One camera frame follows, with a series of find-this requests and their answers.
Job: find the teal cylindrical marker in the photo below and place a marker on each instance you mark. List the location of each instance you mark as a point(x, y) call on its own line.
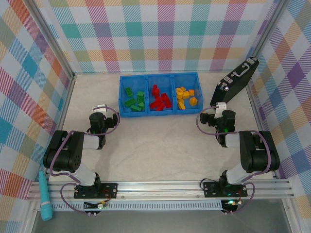
point(46, 208)

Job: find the aluminium side rail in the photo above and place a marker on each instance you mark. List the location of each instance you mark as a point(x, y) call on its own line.
point(254, 109)
point(71, 85)

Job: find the blue three-compartment plastic bin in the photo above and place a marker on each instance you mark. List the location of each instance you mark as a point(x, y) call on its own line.
point(160, 114)

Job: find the green lego brick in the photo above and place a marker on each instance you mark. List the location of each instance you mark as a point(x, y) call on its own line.
point(128, 102)
point(135, 108)
point(141, 104)
point(140, 99)
point(140, 94)
point(129, 91)

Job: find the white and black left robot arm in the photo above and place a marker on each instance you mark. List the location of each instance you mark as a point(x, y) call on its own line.
point(63, 153)

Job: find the yellow lego brick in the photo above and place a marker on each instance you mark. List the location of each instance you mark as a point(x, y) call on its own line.
point(193, 100)
point(180, 96)
point(181, 105)
point(191, 92)
point(180, 101)
point(186, 94)

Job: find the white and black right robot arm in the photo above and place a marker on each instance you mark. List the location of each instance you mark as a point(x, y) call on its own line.
point(257, 153)

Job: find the round yellow lego piece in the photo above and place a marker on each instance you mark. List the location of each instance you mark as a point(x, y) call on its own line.
point(179, 91)

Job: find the aluminium frame post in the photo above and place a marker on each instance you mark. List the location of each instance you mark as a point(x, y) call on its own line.
point(52, 38)
point(270, 24)

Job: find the red lego brick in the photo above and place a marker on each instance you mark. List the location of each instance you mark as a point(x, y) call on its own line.
point(165, 96)
point(167, 104)
point(159, 100)
point(160, 107)
point(154, 105)

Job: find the aluminium extrusion rail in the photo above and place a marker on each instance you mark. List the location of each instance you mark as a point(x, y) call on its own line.
point(158, 191)

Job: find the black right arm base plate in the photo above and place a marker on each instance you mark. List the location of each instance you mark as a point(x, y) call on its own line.
point(211, 190)

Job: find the red lego bricks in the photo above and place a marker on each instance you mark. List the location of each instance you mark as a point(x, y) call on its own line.
point(155, 90)

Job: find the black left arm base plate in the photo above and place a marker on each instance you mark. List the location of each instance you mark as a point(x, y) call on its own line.
point(110, 190)

